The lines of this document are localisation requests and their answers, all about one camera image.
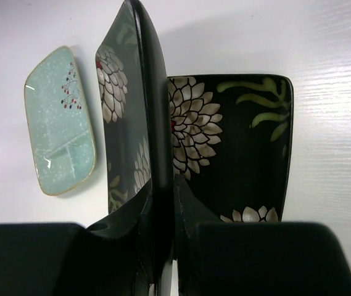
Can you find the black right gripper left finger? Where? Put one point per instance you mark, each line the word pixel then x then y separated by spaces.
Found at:
pixel 68 259

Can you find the black floral square plate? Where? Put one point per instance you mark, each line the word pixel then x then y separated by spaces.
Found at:
pixel 232 137

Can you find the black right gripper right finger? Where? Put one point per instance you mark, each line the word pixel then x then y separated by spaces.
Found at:
pixel 284 258

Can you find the light green speckled plate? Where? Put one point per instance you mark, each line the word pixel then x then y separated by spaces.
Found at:
pixel 59 126

